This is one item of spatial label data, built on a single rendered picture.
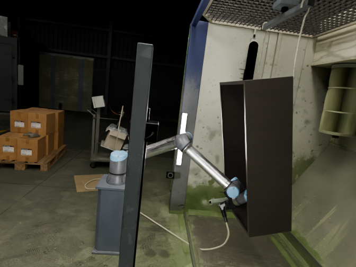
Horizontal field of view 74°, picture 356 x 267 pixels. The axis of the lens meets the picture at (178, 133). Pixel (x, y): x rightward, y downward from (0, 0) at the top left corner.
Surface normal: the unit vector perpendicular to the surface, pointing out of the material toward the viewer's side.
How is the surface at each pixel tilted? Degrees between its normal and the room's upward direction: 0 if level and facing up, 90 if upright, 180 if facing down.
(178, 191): 90
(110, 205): 90
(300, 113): 90
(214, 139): 90
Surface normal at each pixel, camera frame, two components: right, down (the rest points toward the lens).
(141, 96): 0.07, 0.18
